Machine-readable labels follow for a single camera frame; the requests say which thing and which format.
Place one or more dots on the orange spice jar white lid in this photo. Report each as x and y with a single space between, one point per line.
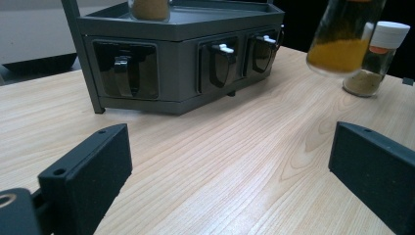
339 49

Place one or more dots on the tan spice jar white lid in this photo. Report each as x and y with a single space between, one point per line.
375 75

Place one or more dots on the brown spice jar flip lid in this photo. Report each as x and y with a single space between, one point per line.
150 9

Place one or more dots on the dark grey corner spice rack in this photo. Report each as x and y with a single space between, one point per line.
176 55

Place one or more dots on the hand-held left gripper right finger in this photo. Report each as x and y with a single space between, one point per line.
375 173

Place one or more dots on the dark spice drawer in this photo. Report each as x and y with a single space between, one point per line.
125 70
262 54
218 65

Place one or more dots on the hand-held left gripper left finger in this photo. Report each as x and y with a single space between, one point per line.
84 176

